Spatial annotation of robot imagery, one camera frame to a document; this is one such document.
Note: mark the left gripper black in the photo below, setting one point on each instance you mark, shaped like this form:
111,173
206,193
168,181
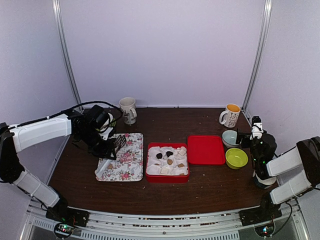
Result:
106,150

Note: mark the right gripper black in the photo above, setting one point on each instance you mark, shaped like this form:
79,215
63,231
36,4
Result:
245,137

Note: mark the metal tongs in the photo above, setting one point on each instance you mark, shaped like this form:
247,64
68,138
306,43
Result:
119,142

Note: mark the red box lid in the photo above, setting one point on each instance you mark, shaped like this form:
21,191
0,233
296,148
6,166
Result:
205,150

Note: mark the white square chocolate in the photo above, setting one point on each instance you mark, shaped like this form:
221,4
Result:
182,152
165,171

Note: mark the tan square chocolate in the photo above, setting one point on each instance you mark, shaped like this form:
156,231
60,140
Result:
181,165

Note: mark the dark heart chocolate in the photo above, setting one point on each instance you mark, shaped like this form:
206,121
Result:
169,153

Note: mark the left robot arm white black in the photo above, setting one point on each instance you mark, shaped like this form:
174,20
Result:
27,149

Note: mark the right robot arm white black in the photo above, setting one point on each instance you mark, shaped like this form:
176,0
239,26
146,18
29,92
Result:
305,154

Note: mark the light blue bowl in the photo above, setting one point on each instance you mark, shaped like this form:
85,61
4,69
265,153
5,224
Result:
229,138

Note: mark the lime green bowl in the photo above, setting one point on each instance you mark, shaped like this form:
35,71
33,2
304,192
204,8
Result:
236,158

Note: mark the white mug orange inside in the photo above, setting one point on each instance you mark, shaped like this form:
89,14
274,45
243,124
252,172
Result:
230,115

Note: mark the green saucer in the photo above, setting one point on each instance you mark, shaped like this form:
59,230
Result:
113,123

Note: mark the floral cream mug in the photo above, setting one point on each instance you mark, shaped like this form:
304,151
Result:
128,107

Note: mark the dark blue white bowl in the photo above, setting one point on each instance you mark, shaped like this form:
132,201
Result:
263,184

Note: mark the floral rectangular tray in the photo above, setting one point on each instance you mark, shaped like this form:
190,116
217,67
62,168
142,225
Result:
129,163

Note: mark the red box base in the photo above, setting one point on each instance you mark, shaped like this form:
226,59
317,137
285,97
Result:
163,178

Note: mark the white paper liners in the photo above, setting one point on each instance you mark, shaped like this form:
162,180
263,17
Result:
152,169

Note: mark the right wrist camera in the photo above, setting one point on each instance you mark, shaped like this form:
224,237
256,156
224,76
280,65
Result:
256,128

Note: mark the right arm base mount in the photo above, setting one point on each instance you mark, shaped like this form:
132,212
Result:
262,216

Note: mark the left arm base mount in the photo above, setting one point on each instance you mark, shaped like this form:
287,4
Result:
68,219

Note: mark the left aluminium frame post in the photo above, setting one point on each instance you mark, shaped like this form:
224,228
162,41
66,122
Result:
65,52

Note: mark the aluminium frame post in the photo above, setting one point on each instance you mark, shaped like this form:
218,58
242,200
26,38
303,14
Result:
263,35
65,52

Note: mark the right aluminium frame post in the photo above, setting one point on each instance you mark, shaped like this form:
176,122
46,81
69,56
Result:
263,35

